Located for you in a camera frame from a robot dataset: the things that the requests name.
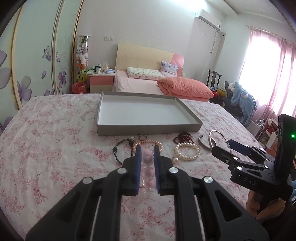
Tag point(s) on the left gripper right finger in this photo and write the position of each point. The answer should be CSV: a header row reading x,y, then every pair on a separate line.
x,y
204,210

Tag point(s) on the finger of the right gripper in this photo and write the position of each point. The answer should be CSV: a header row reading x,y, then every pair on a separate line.
x,y
238,147
231,159

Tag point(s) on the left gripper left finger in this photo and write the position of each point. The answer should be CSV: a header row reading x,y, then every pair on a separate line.
x,y
91,209

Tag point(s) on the thin silver hoop bangle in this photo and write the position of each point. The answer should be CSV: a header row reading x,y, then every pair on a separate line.
x,y
215,138

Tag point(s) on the silver cuff bangle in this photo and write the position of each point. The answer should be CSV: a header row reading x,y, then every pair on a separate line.
x,y
206,144

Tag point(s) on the blue plush robe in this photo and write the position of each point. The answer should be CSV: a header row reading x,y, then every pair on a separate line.
x,y
246,103

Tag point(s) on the dark wooden chair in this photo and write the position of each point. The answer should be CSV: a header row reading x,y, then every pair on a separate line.
x,y
213,78

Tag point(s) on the pink floral bedsheet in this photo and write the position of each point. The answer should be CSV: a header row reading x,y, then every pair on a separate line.
x,y
52,143

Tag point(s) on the folded salmon duvet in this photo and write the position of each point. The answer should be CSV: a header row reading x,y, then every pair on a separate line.
x,y
185,88

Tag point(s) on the purple patterned pillow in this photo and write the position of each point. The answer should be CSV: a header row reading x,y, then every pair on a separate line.
x,y
168,68

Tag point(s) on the grey cardboard tray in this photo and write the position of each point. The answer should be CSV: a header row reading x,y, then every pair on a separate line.
x,y
127,114

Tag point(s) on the floral white pillow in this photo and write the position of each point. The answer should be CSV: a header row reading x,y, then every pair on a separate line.
x,y
141,73

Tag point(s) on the red waste bin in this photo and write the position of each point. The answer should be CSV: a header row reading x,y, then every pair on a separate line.
x,y
79,88

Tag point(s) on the white air conditioner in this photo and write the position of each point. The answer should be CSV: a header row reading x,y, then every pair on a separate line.
x,y
209,19

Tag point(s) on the pink bed mattress sheet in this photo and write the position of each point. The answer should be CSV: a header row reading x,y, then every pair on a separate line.
x,y
122,83

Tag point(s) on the pink beige nightstand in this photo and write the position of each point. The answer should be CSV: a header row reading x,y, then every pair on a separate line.
x,y
99,83

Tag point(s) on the beige pink headboard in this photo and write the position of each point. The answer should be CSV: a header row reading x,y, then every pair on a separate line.
x,y
129,55

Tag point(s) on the white mug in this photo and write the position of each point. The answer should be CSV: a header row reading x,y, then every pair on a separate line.
x,y
97,69

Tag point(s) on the plush toy display tube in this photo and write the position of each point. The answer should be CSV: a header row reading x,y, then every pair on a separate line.
x,y
81,59

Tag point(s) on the floral sliding wardrobe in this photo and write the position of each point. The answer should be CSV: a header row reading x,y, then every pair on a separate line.
x,y
37,53

